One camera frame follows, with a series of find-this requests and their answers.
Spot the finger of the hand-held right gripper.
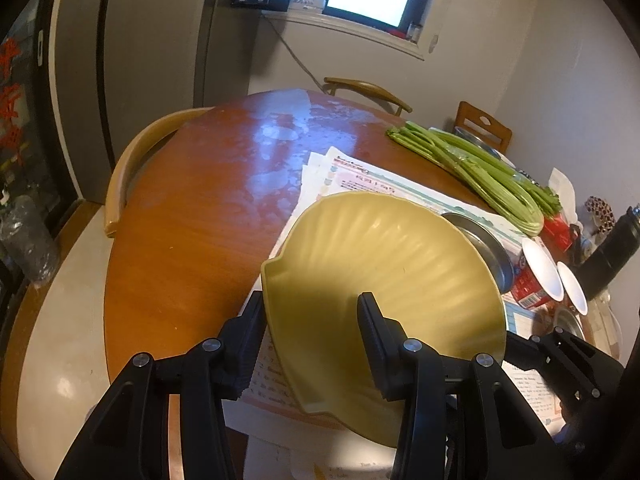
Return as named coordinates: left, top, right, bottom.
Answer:
left=502, top=326, right=626, bottom=413

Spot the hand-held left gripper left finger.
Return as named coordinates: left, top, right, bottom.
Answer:
left=52, top=290, right=269, bottom=480

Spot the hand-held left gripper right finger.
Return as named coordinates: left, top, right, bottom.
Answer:
left=356, top=290, right=571, bottom=480

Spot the yellow shell-shaped plate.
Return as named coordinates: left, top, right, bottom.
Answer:
left=261, top=191, right=508, bottom=448

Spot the black thermos bottle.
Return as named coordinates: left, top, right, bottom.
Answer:
left=575, top=204, right=640, bottom=302

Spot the red tissue box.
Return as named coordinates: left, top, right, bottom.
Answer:
left=542, top=212, right=576, bottom=254

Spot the brown white beaded ornament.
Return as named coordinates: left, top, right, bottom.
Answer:
left=585, top=195, right=617, bottom=234

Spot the printed newspaper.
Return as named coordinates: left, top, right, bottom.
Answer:
left=239, top=147, right=566, bottom=480

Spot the white tissue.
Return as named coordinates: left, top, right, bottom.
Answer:
left=549, top=167, right=577, bottom=212

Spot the celery bunch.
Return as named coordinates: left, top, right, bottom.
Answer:
left=430, top=129, right=562, bottom=216
left=386, top=121, right=546, bottom=237

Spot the curved wooden armchair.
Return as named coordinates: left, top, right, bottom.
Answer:
left=104, top=106, right=217, bottom=239
left=323, top=77, right=414, bottom=117

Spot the steel pot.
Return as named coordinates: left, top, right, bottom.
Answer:
left=452, top=126, right=502, bottom=155

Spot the wooden chair with cutout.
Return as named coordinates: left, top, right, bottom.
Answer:
left=454, top=101, right=513, bottom=156

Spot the clear plastic bag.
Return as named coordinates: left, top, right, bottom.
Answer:
left=0, top=194, right=62, bottom=284

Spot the grey refrigerator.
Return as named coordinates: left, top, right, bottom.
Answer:
left=47, top=0, right=253, bottom=201

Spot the glass door red decoration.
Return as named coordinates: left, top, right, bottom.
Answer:
left=0, top=0, right=57, bottom=261

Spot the black plastic frame holder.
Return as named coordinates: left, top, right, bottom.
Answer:
left=567, top=224, right=584, bottom=267

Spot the grey cable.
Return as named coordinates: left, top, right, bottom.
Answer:
left=261, top=11, right=327, bottom=95

